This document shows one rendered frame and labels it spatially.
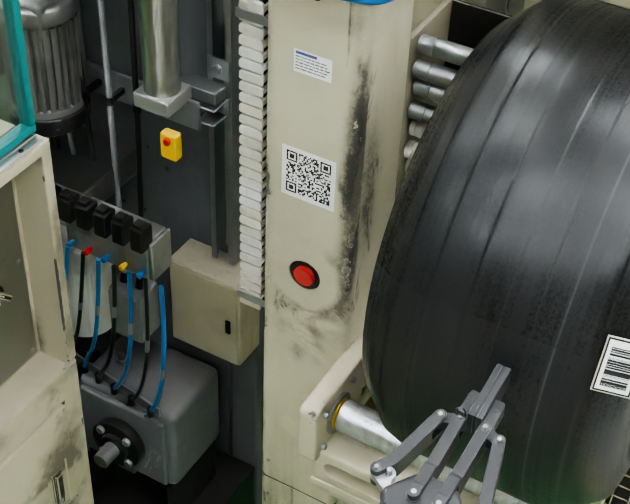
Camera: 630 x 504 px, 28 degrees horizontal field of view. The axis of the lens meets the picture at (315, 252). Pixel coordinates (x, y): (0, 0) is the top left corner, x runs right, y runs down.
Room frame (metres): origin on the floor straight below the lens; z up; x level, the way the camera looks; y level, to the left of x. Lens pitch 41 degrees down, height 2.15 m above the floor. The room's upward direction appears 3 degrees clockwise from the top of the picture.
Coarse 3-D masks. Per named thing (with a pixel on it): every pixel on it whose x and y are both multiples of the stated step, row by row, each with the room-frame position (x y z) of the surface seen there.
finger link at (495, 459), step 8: (496, 440) 0.79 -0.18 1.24; (504, 440) 0.79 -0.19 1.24; (496, 448) 0.78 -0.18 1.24; (496, 456) 0.77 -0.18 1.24; (488, 464) 0.76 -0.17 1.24; (496, 464) 0.76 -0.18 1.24; (488, 472) 0.76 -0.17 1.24; (496, 472) 0.76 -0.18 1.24; (488, 480) 0.75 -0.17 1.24; (496, 480) 0.75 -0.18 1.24; (488, 488) 0.74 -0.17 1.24; (480, 496) 0.73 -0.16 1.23; (488, 496) 0.73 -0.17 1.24
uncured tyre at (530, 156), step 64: (576, 0) 1.26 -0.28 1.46; (512, 64) 1.11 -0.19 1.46; (576, 64) 1.11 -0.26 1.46; (448, 128) 1.06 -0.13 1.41; (512, 128) 1.04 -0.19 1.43; (576, 128) 1.03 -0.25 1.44; (448, 192) 1.00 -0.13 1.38; (512, 192) 0.98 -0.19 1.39; (576, 192) 0.97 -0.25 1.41; (384, 256) 1.00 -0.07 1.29; (448, 256) 0.95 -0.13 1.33; (512, 256) 0.94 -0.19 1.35; (576, 256) 0.92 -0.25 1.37; (384, 320) 0.95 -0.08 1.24; (448, 320) 0.92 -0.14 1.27; (512, 320) 0.90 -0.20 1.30; (576, 320) 0.88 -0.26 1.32; (384, 384) 0.94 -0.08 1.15; (448, 384) 0.90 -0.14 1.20; (512, 384) 0.87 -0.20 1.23; (576, 384) 0.86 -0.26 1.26; (512, 448) 0.87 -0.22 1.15; (576, 448) 0.85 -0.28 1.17
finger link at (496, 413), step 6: (498, 402) 0.84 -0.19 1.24; (492, 408) 0.83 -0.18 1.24; (498, 408) 0.83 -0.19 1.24; (504, 408) 0.83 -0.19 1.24; (492, 414) 0.82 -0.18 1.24; (498, 414) 0.82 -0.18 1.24; (486, 420) 0.82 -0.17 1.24; (492, 420) 0.82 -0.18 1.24; (498, 420) 0.82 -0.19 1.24; (492, 426) 0.81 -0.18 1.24; (492, 432) 0.80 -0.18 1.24; (492, 438) 0.80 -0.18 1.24; (486, 444) 0.80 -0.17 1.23
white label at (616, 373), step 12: (612, 336) 0.87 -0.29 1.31; (612, 348) 0.87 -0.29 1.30; (624, 348) 0.87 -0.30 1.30; (600, 360) 0.86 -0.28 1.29; (612, 360) 0.86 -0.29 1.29; (624, 360) 0.86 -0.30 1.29; (600, 372) 0.86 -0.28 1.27; (612, 372) 0.86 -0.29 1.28; (624, 372) 0.86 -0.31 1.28; (600, 384) 0.85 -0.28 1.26; (612, 384) 0.85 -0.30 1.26; (624, 384) 0.85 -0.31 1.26; (624, 396) 0.85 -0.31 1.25
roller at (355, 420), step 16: (352, 400) 1.14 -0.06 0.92; (336, 416) 1.11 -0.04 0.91; (352, 416) 1.10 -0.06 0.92; (368, 416) 1.10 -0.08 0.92; (352, 432) 1.09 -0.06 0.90; (368, 432) 1.08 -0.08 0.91; (384, 432) 1.08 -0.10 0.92; (384, 448) 1.07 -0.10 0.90; (416, 464) 1.05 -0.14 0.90; (496, 496) 1.00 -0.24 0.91
